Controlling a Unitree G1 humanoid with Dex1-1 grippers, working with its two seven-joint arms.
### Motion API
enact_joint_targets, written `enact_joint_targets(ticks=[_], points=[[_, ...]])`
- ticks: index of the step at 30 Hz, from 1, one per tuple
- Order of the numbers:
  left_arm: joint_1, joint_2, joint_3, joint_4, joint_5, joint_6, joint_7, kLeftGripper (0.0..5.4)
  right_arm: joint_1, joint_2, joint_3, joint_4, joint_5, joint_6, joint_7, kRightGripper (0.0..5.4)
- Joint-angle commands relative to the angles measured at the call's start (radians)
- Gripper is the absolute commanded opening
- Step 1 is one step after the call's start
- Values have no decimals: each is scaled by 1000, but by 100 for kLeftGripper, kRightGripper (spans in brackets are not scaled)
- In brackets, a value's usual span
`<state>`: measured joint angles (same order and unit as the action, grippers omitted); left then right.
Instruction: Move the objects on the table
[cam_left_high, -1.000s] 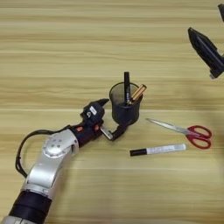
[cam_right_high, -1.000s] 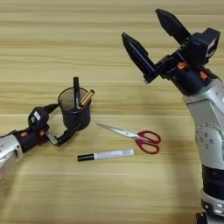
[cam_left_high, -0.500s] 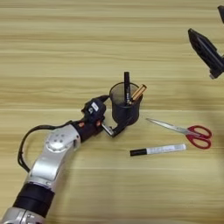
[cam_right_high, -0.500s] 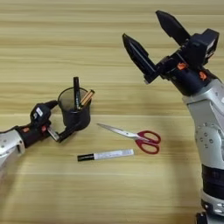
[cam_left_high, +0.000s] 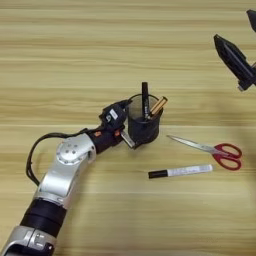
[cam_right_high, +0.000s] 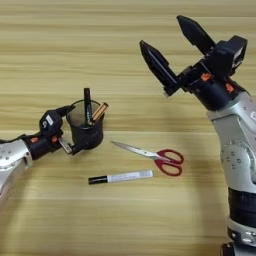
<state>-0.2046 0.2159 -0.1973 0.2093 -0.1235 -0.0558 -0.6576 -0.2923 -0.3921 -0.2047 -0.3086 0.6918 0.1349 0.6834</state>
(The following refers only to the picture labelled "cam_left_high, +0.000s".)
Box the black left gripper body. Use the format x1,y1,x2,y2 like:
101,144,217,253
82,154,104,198
87,125,127,155

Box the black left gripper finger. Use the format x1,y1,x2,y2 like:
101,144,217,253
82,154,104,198
118,98,133,109
119,129,138,150

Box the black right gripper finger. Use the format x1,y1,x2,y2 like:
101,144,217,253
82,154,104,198
213,33,256,92
246,8,256,34

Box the black mesh pen cup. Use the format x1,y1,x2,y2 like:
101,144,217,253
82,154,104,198
126,93,164,147

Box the white marker with black cap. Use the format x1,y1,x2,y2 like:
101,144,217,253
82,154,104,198
148,163,214,180

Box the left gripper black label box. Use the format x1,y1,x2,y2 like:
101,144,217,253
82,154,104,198
98,103,128,132

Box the black marker pen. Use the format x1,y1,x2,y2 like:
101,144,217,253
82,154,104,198
141,81,150,121

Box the gold metallic pen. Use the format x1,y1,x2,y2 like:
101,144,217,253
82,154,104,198
146,96,169,120

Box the red handled scissors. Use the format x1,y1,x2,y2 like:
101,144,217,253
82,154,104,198
166,134,243,172

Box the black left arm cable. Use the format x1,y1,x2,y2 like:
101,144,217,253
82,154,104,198
25,128,90,187

